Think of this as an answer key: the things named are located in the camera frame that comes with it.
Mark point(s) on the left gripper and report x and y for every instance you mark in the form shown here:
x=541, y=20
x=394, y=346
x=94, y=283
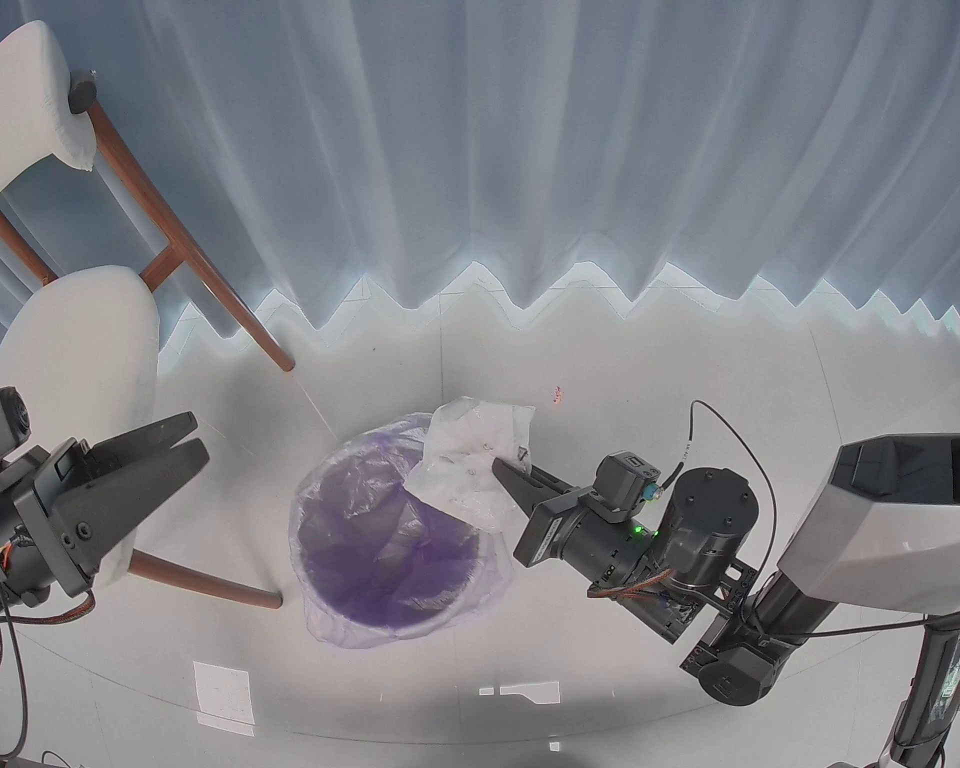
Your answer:
x=52, y=532

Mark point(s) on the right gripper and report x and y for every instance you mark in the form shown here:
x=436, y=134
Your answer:
x=592, y=540

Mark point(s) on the clear plastic wrapper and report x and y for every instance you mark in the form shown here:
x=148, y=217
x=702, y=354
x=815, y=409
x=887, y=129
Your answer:
x=469, y=457

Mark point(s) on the purple plastic bag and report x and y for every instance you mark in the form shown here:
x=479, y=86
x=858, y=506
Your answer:
x=375, y=525

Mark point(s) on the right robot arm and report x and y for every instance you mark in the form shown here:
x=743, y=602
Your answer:
x=885, y=517

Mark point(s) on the white trash bin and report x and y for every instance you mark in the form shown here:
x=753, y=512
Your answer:
x=420, y=628

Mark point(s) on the wooden chair white cushions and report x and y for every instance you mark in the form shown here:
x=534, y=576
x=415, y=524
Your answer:
x=75, y=360

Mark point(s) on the pale blue curtain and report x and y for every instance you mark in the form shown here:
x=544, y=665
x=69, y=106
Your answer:
x=487, y=135

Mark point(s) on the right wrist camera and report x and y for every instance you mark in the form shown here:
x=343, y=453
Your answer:
x=626, y=484

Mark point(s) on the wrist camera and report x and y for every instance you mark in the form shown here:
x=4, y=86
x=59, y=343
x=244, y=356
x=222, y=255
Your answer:
x=11, y=420
x=626, y=484

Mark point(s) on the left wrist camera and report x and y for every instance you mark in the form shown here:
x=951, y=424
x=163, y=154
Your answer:
x=11, y=420

